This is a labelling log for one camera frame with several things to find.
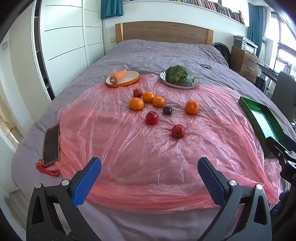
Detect green leafy vegetable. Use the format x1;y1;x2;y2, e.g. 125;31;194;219
165;65;196;87

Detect window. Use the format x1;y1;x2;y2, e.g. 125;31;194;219
264;14;296;75

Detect dark blue bag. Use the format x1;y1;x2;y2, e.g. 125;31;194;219
255;74;266;92

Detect black backpack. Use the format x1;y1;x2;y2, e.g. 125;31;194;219
214;42;232;67

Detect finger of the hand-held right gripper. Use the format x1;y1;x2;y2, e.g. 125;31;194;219
282;134;296;151
265;137;292;160

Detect grey printer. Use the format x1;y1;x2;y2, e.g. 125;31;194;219
233;35;258;55

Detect desk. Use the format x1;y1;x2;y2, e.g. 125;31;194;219
257;61;281;79

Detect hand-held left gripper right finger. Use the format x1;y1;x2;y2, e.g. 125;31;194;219
197;157;272;241

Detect white wardrobe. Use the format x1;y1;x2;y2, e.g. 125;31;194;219
31;0;104;102

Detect white plate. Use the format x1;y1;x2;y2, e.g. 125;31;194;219
159;71;200;89

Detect pink plastic sheet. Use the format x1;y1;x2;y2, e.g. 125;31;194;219
55;74;284;211

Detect wooden dresser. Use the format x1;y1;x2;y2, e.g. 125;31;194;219
231;46;262;84

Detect orange rimmed plate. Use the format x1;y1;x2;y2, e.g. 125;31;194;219
106;71;140;88

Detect row of books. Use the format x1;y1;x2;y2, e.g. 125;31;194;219
178;0;245;25

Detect orange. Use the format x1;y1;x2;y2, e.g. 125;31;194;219
185;100;200;115
142;91;155;103
129;97;144;111
153;96;165;108

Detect smartphone in red case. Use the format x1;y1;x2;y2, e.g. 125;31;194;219
43;124;60;168

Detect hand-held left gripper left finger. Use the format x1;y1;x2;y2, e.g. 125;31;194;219
26;157;102;241

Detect green tray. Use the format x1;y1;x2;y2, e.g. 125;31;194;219
238;96;287;159

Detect red wrist strap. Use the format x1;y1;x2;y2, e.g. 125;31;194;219
35;158;61;176

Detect grey chair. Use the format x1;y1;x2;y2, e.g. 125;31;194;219
270;71;296;123

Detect teal curtain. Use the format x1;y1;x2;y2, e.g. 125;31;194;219
248;2;266;58
100;0;124;19

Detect wooden headboard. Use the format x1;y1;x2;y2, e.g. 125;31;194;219
115;21;213;45

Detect carrot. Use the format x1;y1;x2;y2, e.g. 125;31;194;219
109;69;127;84

